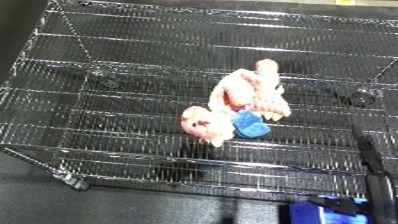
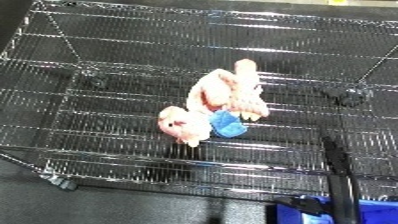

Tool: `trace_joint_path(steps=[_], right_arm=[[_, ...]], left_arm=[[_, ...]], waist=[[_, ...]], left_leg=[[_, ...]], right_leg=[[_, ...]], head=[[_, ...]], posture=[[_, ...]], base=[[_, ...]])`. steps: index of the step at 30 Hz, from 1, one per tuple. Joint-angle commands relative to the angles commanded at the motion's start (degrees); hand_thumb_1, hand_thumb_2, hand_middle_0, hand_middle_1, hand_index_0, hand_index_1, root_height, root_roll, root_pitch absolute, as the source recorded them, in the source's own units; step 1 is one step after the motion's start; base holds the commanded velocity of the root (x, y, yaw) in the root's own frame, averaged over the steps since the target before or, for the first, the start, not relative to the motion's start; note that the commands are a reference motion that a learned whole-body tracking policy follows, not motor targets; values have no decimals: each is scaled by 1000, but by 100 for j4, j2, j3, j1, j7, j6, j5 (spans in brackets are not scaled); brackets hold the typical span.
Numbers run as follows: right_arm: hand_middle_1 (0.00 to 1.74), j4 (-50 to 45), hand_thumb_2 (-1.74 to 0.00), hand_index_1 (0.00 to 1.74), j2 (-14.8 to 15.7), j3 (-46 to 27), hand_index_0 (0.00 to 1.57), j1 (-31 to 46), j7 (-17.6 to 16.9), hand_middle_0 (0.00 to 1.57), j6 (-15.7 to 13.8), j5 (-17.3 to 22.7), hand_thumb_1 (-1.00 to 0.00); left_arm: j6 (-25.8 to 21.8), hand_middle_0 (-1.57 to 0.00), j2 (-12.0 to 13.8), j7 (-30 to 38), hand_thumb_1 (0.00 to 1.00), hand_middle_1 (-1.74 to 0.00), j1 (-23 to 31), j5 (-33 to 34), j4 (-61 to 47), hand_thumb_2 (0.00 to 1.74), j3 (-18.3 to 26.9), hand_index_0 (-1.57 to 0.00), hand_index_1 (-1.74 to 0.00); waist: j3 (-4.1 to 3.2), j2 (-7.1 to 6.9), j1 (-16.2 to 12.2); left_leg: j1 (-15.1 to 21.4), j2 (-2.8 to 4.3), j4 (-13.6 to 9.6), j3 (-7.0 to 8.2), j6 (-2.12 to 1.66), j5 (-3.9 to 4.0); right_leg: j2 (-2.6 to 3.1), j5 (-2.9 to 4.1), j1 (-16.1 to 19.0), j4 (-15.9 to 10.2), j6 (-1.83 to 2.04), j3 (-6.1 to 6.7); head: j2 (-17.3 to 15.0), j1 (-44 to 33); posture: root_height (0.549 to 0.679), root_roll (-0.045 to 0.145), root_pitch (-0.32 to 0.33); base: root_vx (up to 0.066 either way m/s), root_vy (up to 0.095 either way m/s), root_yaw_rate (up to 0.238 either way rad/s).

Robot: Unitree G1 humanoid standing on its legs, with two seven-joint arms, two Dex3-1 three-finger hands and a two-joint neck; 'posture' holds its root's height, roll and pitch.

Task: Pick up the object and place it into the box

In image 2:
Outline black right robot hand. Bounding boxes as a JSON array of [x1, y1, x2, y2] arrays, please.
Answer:
[[273, 135, 365, 224]]

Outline pink soft toy blue scarf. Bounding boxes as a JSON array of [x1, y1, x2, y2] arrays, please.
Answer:
[[156, 58, 272, 148]]

